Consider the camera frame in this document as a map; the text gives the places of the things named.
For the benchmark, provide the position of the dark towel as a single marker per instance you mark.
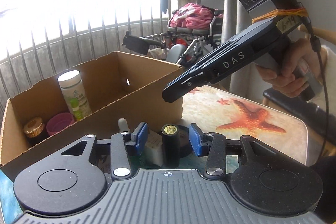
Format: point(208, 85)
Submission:
point(164, 1)

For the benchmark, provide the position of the person's right hand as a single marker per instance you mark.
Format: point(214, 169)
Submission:
point(304, 52)

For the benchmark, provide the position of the person's right forearm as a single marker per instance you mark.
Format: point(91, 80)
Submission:
point(329, 61)

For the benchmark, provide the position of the metal balcony railing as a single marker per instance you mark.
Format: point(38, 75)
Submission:
point(65, 37)

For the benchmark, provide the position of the folding wheelchair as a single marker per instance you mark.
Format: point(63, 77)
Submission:
point(183, 37)

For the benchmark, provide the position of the brown cardboard box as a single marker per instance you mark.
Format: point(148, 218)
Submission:
point(105, 74)

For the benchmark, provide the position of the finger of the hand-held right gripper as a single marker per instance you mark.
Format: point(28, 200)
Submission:
point(181, 87)

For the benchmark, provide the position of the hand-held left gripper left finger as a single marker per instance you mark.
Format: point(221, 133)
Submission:
point(140, 138)

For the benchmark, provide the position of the black cylinder with gold top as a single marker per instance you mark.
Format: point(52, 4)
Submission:
point(170, 148)

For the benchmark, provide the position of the small white box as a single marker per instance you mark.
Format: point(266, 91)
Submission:
point(155, 152)

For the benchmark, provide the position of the black tape roll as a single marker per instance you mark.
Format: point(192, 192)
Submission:
point(184, 146)

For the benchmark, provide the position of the dark jar with copper lid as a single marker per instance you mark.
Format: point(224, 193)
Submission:
point(34, 127)

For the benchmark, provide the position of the green spray tube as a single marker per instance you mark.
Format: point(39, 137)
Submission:
point(76, 111)

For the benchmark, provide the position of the amber dropper bottle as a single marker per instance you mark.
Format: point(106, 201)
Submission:
point(122, 124)

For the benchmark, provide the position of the pink blanket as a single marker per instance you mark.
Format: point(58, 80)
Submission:
point(191, 16)

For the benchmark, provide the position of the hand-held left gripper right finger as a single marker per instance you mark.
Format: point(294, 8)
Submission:
point(197, 140)

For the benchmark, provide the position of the white supplement bottle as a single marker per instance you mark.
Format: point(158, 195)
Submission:
point(69, 82)

